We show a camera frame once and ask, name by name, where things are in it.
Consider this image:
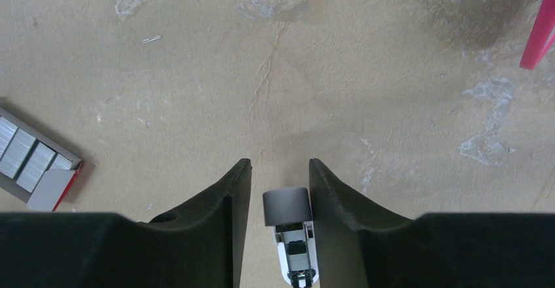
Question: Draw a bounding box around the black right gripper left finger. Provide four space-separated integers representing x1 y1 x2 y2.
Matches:
1 158 251 287

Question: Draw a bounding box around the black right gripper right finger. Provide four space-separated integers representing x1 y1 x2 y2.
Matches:
309 158 554 287

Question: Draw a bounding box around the loose staple on table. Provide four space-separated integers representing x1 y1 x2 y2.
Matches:
142 35 162 44

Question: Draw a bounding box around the red framed whiteboard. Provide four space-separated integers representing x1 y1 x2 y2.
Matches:
519 0 554 70

